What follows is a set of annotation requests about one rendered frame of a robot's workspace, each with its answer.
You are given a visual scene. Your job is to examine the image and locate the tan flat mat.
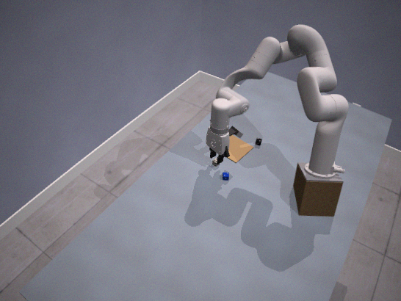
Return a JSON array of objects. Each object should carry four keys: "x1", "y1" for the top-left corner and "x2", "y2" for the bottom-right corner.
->
[{"x1": 227, "y1": 135, "x2": 253, "y2": 163}]

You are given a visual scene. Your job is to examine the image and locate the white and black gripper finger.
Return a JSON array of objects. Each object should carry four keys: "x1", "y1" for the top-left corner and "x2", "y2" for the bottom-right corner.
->
[
  {"x1": 217, "y1": 146, "x2": 230, "y2": 164},
  {"x1": 209, "y1": 148, "x2": 217, "y2": 158}
]

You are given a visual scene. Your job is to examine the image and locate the white die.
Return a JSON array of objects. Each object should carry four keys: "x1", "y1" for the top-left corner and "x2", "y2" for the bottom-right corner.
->
[{"x1": 212, "y1": 158, "x2": 219, "y2": 167}]

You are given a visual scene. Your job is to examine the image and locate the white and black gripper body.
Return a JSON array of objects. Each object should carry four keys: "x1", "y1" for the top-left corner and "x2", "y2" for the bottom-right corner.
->
[{"x1": 206, "y1": 126, "x2": 230, "y2": 155}]

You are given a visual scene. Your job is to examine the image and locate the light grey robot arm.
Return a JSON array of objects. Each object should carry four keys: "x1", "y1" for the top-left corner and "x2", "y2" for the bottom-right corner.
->
[{"x1": 210, "y1": 25, "x2": 349, "y2": 179}]

